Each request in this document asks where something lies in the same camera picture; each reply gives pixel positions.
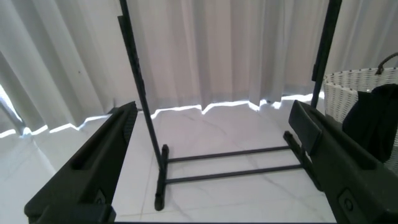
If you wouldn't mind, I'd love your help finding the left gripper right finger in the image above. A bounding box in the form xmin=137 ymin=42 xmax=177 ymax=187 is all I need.
xmin=288 ymin=100 xmax=398 ymax=224

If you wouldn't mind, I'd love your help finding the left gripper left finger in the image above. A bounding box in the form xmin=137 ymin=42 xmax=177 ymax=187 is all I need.
xmin=24 ymin=101 xmax=139 ymax=224

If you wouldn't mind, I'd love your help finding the black clothes rack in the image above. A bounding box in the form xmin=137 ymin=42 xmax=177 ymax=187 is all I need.
xmin=117 ymin=0 xmax=343 ymax=212

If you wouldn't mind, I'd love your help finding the white laundry basket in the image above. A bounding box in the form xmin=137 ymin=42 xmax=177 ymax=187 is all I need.
xmin=322 ymin=52 xmax=398 ymax=175

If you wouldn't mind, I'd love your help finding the black garment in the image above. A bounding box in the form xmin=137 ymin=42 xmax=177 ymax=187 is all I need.
xmin=341 ymin=83 xmax=398 ymax=163

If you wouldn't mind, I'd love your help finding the white curtain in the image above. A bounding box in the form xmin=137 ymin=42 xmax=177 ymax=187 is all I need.
xmin=0 ymin=0 xmax=398 ymax=138

